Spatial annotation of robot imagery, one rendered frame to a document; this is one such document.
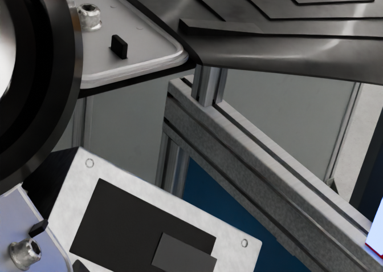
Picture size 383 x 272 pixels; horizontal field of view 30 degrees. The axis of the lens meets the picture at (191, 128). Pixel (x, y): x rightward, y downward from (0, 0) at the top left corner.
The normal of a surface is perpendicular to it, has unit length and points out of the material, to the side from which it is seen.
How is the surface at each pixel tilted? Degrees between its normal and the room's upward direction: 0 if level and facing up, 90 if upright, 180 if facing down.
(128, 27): 0
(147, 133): 90
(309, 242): 90
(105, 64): 0
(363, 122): 0
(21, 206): 54
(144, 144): 90
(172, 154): 90
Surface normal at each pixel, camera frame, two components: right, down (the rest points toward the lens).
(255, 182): -0.80, 0.26
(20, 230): 0.86, -0.48
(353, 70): 0.41, -0.44
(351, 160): 0.14, -0.80
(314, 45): 0.31, -0.69
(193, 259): 0.54, -0.11
